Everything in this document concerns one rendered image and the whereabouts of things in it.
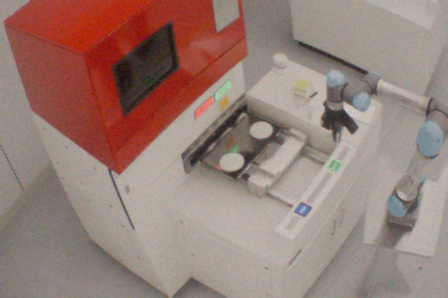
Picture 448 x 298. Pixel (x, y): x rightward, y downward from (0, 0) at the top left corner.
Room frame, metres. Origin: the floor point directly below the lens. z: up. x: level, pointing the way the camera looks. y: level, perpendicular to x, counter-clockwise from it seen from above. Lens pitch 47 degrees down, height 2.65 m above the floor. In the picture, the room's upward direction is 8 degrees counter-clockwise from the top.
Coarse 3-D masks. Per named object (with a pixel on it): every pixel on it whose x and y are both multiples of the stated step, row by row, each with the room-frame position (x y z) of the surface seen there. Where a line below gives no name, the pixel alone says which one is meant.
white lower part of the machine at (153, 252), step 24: (72, 192) 1.69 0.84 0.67; (96, 216) 1.56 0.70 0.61; (168, 216) 1.44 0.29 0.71; (96, 240) 1.71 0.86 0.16; (120, 240) 1.45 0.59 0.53; (144, 240) 1.31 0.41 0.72; (168, 240) 1.41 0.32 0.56; (144, 264) 1.36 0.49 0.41; (168, 264) 1.36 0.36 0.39; (168, 288) 1.31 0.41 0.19
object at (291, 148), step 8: (288, 144) 1.61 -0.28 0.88; (296, 144) 1.61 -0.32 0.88; (304, 144) 1.61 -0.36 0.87; (280, 152) 1.57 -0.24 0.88; (288, 152) 1.57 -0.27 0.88; (296, 152) 1.56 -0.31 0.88; (272, 160) 1.54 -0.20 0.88; (280, 160) 1.53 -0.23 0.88; (288, 160) 1.52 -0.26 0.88; (280, 168) 1.49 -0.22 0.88; (272, 184) 1.42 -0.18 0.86; (256, 192) 1.39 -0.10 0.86; (264, 192) 1.38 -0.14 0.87
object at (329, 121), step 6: (324, 102) 1.41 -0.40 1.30; (324, 108) 1.42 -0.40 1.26; (324, 114) 1.41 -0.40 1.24; (330, 114) 1.39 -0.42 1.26; (324, 120) 1.38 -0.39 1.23; (330, 120) 1.37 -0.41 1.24; (336, 120) 1.36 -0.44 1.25; (324, 126) 1.38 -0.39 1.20; (330, 126) 1.37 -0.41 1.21; (336, 126) 1.35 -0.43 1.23
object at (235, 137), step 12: (240, 120) 1.78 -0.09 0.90; (252, 120) 1.77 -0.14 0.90; (264, 120) 1.76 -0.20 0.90; (228, 132) 1.72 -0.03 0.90; (240, 132) 1.71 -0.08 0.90; (276, 132) 1.68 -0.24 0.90; (216, 144) 1.66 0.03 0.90; (228, 144) 1.65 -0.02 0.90; (240, 144) 1.64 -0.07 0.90; (252, 144) 1.63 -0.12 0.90; (264, 144) 1.62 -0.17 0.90; (204, 156) 1.60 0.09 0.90; (216, 156) 1.59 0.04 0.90; (252, 156) 1.56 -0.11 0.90; (216, 168) 1.52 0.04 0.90; (240, 168) 1.50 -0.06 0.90
